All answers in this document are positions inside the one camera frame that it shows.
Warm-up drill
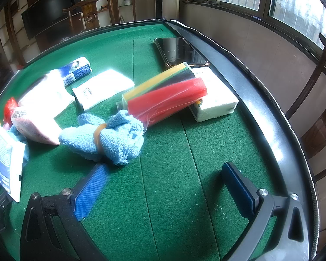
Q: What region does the black television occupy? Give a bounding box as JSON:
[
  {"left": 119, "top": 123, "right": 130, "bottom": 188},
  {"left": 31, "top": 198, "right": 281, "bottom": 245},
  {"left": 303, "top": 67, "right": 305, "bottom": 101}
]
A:
[{"left": 22, "top": 0, "right": 80, "bottom": 39}]

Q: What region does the red mesh ball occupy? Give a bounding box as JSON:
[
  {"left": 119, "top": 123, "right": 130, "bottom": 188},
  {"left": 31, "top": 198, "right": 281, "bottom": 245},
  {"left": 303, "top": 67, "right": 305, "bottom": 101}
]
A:
[{"left": 4, "top": 97, "right": 19, "bottom": 127}]

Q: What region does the white blue packet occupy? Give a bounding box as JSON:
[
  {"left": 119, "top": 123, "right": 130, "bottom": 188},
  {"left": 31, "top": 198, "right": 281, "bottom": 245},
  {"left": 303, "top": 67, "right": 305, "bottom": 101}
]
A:
[{"left": 0, "top": 124, "right": 26, "bottom": 203}]

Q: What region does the white tissue pack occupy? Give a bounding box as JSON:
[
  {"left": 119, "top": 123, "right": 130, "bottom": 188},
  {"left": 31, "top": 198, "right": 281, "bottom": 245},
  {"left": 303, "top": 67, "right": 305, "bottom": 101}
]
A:
[{"left": 189, "top": 67, "right": 238, "bottom": 123}]

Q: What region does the wooden chair by window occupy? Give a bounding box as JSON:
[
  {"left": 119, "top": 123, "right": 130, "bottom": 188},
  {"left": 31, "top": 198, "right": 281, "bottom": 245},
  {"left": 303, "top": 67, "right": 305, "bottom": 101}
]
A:
[{"left": 284, "top": 33, "right": 326, "bottom": 183}]

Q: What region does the light blue towel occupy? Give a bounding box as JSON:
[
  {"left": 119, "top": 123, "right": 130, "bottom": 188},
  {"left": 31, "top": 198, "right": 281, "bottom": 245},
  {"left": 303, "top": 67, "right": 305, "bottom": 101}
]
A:
[{"left": 59, "top": 110, "right": 145, "bottom": 166}]

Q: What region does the white flat sachet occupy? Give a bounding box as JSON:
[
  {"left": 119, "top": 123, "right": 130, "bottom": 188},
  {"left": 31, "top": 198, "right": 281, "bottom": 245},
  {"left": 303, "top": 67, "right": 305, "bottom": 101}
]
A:
[{"left": 72, "top": 69, "right": 135, "bottom": 111}]

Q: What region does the black smartphone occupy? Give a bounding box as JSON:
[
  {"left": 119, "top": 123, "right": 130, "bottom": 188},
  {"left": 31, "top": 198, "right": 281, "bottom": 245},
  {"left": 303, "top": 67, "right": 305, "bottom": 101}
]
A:
[{"left": 154, "top": 37, "right": 209, "bottom": 68}]

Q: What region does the white plastic bag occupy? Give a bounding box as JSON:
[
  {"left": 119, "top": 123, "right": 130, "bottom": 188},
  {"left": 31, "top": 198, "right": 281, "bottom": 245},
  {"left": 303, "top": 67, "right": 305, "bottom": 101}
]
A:
[{"left": 18, "top": 72, "right": 75, "bottom": 118}]

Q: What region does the pink wet wipes pack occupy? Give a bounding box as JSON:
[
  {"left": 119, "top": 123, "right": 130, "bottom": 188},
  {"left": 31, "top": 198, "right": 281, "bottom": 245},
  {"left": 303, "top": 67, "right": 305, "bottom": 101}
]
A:
[{"left": 11, "top": 107, "right": 62, "bottom": 146}]

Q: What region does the blue Vinda tissue pack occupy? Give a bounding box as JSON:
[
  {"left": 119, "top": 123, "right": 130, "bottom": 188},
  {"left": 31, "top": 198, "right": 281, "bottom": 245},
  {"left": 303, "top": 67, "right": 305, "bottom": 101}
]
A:
[{"left": 59, "top": 57, "right": 92, "bottom": 87}]

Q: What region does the red yellow sponge pack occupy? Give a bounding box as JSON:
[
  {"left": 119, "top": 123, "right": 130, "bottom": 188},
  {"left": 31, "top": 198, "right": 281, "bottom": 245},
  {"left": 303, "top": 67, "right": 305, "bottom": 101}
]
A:
[{"left": 116, "top": 62, "right": 207, "bottom": 128}]

